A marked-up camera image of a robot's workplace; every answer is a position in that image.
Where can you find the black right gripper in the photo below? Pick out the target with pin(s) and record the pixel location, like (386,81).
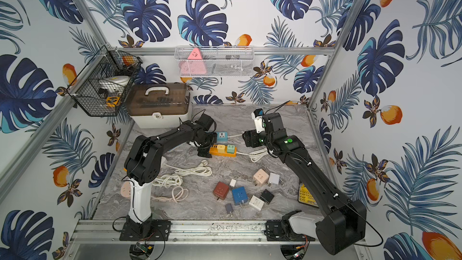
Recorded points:
(251,136)

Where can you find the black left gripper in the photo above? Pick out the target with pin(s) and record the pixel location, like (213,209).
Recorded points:
(208,140)

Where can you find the orange power strip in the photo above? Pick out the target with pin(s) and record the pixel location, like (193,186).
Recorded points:
(213,151)

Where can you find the teal USB socket strip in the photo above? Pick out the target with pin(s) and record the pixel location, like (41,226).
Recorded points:
(222,137)

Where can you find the white 66W charger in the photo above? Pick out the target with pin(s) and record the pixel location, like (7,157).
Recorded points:
(273,179)

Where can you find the white small USB charger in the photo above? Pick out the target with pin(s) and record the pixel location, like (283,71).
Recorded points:
(233,183)

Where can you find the red cube socket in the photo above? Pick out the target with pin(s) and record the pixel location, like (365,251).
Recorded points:
(221,191)

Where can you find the blue cube socket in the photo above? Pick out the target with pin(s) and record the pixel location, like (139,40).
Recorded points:
(239,196)

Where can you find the black plug adapter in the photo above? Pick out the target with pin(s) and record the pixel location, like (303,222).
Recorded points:
(266,196)

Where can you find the white plug adapter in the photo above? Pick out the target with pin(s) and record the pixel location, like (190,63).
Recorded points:
(256,203)

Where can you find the grey small charger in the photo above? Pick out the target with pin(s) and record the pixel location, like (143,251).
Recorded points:
(229,209)

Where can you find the round pink power socket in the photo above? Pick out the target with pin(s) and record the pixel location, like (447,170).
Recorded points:
(125,190)

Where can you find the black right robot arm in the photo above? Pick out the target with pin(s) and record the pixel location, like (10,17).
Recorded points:
(343,221)

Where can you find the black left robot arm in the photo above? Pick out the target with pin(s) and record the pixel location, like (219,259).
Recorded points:
(143,163)

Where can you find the yellow plug adapter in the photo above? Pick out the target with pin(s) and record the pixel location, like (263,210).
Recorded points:
(221,148)

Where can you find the green plug adapter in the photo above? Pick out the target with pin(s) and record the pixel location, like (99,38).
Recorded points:
(231,149)

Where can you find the brown lid storage box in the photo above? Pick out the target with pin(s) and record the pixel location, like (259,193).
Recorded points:
(154,106)

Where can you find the pink triangle item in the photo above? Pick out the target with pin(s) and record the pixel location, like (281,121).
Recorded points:
(194,65)

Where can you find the white mesh wall shelf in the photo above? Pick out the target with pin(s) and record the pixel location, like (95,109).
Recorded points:
(221,61)

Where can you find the black wire basket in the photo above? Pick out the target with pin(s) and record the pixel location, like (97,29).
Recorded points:
(103,85)

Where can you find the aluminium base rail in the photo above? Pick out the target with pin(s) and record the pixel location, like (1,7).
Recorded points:
(170,232)

